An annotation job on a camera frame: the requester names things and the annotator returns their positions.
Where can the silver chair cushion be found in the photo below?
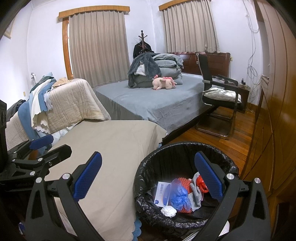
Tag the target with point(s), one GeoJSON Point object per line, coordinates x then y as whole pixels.
{"type": "Point", "coordinates": [216, 93]}

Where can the bed with grey sheet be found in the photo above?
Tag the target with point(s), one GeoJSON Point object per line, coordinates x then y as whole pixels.
{"type": "Point", "coordinates": [170, 109]}

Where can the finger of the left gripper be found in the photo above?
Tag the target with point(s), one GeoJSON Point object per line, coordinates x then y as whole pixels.
{"type": "Point", "coordinates": [46, 159]}
{"type": "Point", "coordinates": [23, 149]}

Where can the black lined trash bin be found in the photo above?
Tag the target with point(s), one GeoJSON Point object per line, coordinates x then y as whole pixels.
{"type": "Point", "coordinates": [165, 164]}

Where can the blue plastic bag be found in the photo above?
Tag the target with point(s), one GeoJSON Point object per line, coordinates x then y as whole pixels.
{"type": "Point", "coordinates": [175, 195]}

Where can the beige tablecloth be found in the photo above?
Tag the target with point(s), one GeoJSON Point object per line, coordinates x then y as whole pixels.
{"type": "Point", "coordinates": [123, 144]}

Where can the left beige curtain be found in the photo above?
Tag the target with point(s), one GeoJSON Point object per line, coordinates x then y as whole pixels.
{"type": "Point", "coordinates": [98, 47]}

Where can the wooden coat stand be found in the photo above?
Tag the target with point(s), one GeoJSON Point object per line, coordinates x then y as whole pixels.
{"type": "Point", "coordinates": [141, 47]}

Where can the dark grey fleece jacket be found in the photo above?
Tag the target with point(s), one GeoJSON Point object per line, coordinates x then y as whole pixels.
{"type": "Point", "coordinates": [143, 70]}

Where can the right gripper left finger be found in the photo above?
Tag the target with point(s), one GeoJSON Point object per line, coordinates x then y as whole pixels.
{"type": "Point", "coordinates": [43, 221]}

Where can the white blue mask box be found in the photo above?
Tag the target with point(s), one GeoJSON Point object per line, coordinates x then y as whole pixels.
{"type": "Point", "coordinates": [162, 195]}

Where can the grey cloth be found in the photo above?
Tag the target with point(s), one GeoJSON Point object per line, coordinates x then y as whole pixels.
{"type": "Point", "coordinates": [196, 195]}

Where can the crumpled white tissue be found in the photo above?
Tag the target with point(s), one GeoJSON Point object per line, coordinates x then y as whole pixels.
{"type": "Point", "coordinates": [169, 211]}

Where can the black cantilever chair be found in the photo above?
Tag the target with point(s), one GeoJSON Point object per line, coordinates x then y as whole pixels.
{"type": "Point", "coordinates": [216, 124]}

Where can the red plastic bag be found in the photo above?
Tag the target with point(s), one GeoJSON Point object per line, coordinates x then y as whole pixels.
{"type": "Point", "coordinates": [201, 184]}

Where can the dark wooden nightstand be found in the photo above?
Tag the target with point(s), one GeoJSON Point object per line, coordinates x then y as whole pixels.
{"type": "Point", "coordinates": [244, 91]}

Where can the framed wall picture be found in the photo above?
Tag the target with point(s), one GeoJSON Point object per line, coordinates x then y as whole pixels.
{"type": "Point", "coordinates": [8, 32]}

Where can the pink plush pig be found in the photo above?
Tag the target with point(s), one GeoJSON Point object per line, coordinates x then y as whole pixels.
{"type": "Point", "coordinates": [163, 83]}

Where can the wooden wardrobe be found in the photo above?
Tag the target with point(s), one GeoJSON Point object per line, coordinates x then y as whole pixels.
{"type": "Point", "coordinates": [271, 156]}

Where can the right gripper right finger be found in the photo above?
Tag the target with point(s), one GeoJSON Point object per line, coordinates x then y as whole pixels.
{"type": "Point", "coordinates": [252, 222]}

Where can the blue white scalloped blanket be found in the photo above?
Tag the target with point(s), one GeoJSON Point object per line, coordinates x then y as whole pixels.
{"type": "Point", "coordinates": [33, 112]}

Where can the orange mesh cloth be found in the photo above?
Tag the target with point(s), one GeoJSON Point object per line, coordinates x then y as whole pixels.
{"type": "Point", "coordinates": [185, 190]}

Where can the beige curtain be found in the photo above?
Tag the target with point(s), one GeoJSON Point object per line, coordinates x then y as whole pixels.
{"type": "Point", "coordinates": [190, 27]}
{"type": "Point", "coordinates": [98, 47]}

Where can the beige quilted blanket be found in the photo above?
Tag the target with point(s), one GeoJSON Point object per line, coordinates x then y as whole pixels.
{"type": "Point", "coordinates": [72, 103]}

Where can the dark wooden headboard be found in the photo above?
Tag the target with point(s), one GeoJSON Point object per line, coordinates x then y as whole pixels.
{"type": "Point", "coordinates": [219, 63]}

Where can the right beige curtain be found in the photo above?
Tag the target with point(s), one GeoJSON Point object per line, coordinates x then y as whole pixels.
{"type": "Point", "coordinates": [190, 27]}

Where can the folded grey duvet pile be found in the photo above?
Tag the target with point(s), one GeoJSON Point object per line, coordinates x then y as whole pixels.
{"type": "Point", "coordinates": [171, 65]}

